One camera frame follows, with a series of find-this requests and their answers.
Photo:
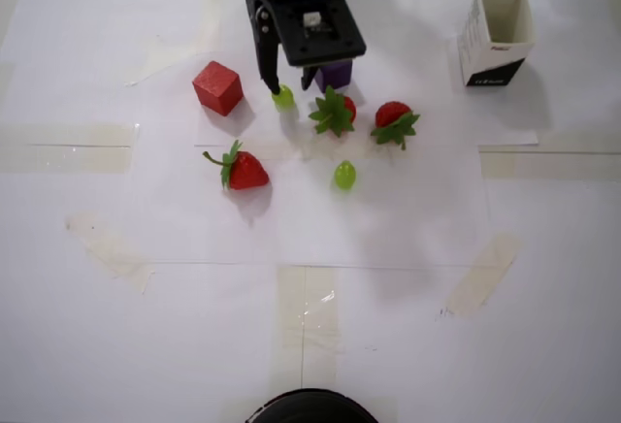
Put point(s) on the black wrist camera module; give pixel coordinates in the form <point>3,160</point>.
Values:
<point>335,49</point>

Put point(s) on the red wooden cube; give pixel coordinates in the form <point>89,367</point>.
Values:
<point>216,86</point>

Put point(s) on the white paper sheet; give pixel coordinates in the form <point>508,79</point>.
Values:
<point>412,30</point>
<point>388,224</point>

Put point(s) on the white and black cardboard box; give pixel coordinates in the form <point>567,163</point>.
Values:
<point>490,71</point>

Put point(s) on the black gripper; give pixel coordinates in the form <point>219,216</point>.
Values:
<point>265,41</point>

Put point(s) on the black round stand base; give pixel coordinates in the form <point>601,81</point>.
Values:
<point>310,408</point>

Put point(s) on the purple wooden cube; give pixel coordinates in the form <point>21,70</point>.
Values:
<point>335,76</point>

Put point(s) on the red plastic strawberry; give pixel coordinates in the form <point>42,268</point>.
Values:
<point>247,173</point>
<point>390,112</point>
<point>335,112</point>

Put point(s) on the green plastic grape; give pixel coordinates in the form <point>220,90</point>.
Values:
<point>344,174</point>
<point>285,99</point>

